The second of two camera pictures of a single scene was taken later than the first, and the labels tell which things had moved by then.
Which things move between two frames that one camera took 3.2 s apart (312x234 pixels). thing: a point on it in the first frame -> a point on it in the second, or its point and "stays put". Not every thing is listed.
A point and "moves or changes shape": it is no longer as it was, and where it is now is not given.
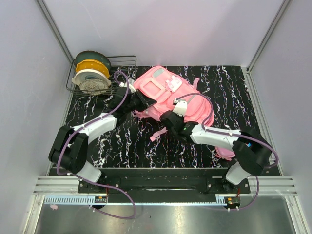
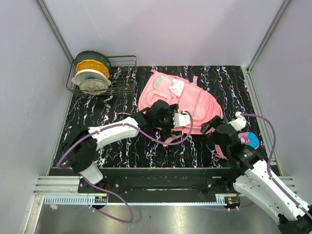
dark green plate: [93, 55] stays put
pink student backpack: [165, 87] moves or changes shape
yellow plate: [92, 64] stays put
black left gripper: [146, 101] -> [167, 131]
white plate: [87, 74] stays put
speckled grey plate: [94, 87] stays put
